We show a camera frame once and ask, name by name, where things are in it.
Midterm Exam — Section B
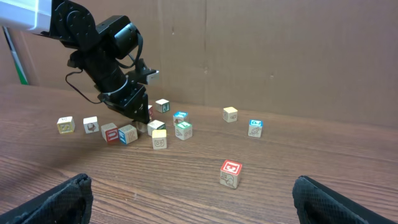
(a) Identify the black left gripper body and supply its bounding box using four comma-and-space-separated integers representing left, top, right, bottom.
98, 84, 150, 124

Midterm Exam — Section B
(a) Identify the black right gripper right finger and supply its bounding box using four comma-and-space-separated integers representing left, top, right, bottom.
292, 175, 395, 224

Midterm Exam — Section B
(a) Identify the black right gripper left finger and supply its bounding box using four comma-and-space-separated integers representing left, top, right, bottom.
1, 174, 93, 224

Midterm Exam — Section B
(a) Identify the white I wooden block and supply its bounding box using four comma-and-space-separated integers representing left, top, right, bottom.
147, 120, 165, 136

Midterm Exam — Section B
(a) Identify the yellow-top bone wooden block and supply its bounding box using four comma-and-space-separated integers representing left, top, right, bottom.
135, 121, 147, 133

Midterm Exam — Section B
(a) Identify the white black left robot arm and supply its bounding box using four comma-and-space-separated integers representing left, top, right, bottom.
1, 0, 156, 124

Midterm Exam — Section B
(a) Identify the red-sided white wooden block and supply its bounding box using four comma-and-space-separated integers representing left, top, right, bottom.
148, 105, 154, 119

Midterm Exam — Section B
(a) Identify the teal J wooden block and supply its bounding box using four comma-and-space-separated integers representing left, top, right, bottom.
155, 99, 170, 113

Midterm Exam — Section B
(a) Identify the blue B wooden block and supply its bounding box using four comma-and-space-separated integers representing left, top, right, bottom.
118, 124, 138, 144

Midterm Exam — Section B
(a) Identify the red P wooden block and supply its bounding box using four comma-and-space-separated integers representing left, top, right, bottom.
101, 123, 119, 143

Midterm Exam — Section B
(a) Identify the yellow-top face wooden block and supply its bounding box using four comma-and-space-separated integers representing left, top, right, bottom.
152, 129, 167, 150

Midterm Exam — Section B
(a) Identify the blue-sided white wooden block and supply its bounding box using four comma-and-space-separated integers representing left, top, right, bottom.
83, 116, 99, 134

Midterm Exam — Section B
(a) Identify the green-top L wooden block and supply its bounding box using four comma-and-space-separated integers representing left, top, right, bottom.
175, 121, 193, 141

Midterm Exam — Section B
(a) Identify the yellow S wooden block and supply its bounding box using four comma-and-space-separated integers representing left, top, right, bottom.
57, 116, 75, 134

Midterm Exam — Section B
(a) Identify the red-top C wooden block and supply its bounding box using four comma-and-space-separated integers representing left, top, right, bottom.
220, 160, 243, 189

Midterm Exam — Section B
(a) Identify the blue-top P wooden block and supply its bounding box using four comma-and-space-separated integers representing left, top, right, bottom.
248, 119, 263, 138

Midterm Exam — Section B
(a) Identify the plain yellow-top wooden block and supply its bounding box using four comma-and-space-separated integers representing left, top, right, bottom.
223, 106, 238, 123

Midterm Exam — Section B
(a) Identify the green white pole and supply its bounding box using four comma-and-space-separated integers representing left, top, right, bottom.
2, 27, 29, 85

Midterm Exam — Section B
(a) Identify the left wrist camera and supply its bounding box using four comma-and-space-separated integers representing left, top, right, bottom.
126, 58, 159, 85

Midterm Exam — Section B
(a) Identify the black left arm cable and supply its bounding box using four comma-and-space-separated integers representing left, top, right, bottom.
65, 70, 103, 105

